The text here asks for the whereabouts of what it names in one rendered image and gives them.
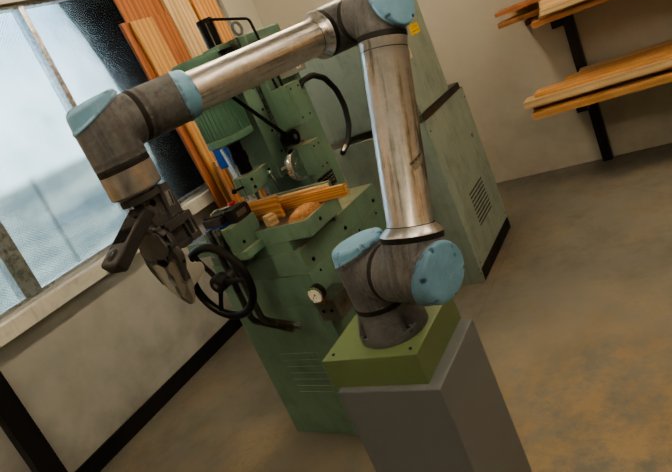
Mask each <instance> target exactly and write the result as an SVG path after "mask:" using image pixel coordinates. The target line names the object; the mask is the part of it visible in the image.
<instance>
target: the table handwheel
mask: <svg viewBox="0 0 672 472"><path fill-rule="evenodd" d="M205 252H209V253H214V254H217V255H219V256H221V257H223V258H224V259H226V260H227V261H229V262H230V263H231V264H232V265H233V266H234V267H235V268H236V269H237V270H238V272H239V273H240V275H241V276H242V277H241V278H234V277H236V276H237V275H236V274H235V272H234V270H233V269H232V267H230V268H229V269H228V270H226V271H225V272H218V273H217V274H215V273H214V272H213V271H212V270H211V269H210V268H209V267H208V266H207V265H206V264H205V263H204V262H203V261H202V260H201V259H200V258H199V257H198V255H199V254H201V253H205ZM188 258H189V260H190V261H191V262H194V261H196V262H202V263H203V265H204V267H205V271H206V272H207V273H208V274H209V275H210V276H211V277H212V278H211V279H210V286H211V288H212V289H213V290H214V291H215V292H217V293H218V297H219V306H218V305H217V304H215V303H214V302H213V301H212V300H210V299H209V298H208V297H207V295H206V294H205V293H204V292H203V290H202V289H201V287H200V286H199V284H198V282H197V283H196V284H195V285H196V286H197V289H196V290H195V295H196V296H197V297H198V299H199V300H200V301H201V302H202V303H203V304H204V305H205V306H206V307H207V308H208V309H210V310H211V311H212V312H214V313H216V314H217V315H219V316H222V317H224V318H228V319H242V318H245V317H247V316H248V315H250V314H251V313H252V311H253V310H254V308H255V306H256V302H257V291H256V286H255V283H254V280H253V278H252V276H251V274H250V272H249V271H248V269H247V268H246V267H247V266H249V265H250V264H251V263H252V262H253V261H254V260H255V256H253V257H252V258H250V259H247V260H242V261H240V260H239V259H238V258H237V257H236V256H235V255H234V254H233V253H231V252H230V251H228V250H226V249H225V248H223V247H220V246H218V245H214V244H201V245H198V246H196V247H194V248H193V249H192V250H191V251H190V252H189V254H188ZM242 282H245V284H246V287H247V290H248V303H247V305H246V307H245V308H244V309H242V310H240V311H230V310H226V309H224V304H223V292H224V291H225V290H226V289H227V288H228V287H229V286H230V285H231V284H233V283H242Z"/></svg>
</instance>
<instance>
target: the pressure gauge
mask: <svg viewBox="0 0 672 472"><path fill-rule="evenodd" d="M314 295H316V296H314ZM307 296H308V298H309V299H310V300H311V301H312V300H313V301H312V302H314V303H321V302H322V304H323V305H324V304H326V303H327V302H326V299H325V297H326V296H327V292H326V289H325V288H324V287H323V286H322V285H320V284H318V283H314V284H312V285H311V286H310V287H309V288H308V289H307ZM313 298H314V299H313Z"/></svg>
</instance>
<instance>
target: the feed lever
mask: <svg viewBox="0 0 672 472"><path fill-rule="evenodd" d="M231 99H233V100H234V101H235V102H237V103H238V104H240V105H241V106H242V107H244V108H245V109H247V110H248V111H250V112H251V113H252V114H254V115H255V116H257V117H258V118H259V119H261V120H262V121H264V122H265V123H267V124H268V125H269V126H271V127H272V128H274V129H275V130H276V131H278V132H279V133H281V136H280V139H281V142H282V144H283V145H284V146H285V147H291V146H294V145H297V144H299V143H300V142H304V141H305V139H304V138H300V134H299V132H298V131H297V130H296V129H290V130H287V131H283V130H282V129H280V128H279V127H278V126H276V125H275V124H273V123H272V122H271V121H269V120H268V119H266V118H265V117H264V116H262V115H261V114H259V113H258V112H257V111H255V110H254V109H252V108H251V107H250V106H248V105H247V104H245V103H244V102H243V101H241V100H240V99H238V98H237V97H236V96H234V97H232V98H231Z"/></svg>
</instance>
